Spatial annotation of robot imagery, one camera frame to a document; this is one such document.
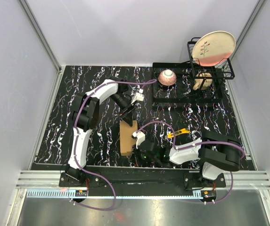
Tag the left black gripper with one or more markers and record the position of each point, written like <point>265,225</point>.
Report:
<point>129,109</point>

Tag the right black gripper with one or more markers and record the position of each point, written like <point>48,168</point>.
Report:
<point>140,162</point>

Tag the brown cardboard express box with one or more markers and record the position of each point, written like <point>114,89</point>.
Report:
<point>126,141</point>

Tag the yellow black utility knife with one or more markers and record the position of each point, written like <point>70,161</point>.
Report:
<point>177,133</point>

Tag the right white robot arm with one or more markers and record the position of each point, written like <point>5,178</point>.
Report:
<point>217,152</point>

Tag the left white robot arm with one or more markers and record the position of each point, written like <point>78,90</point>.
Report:
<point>85,117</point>

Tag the pink patterned bowl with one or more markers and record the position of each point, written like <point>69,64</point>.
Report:
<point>167,77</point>

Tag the beige ceramic mug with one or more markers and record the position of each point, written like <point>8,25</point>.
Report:
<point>203,81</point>

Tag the cream pink plate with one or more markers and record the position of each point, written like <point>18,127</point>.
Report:
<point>213,48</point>

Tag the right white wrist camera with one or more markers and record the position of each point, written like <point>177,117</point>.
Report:
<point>139,137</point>

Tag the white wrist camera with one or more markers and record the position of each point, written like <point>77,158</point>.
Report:
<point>139,96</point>
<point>139,137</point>

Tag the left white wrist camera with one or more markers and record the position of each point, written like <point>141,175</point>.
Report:
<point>139,96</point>

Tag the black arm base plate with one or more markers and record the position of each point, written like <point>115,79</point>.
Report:
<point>128,175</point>

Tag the black wire dish rack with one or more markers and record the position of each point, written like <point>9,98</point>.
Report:
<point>186,73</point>

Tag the aluminium frame rail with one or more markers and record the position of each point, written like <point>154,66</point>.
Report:
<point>35,25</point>

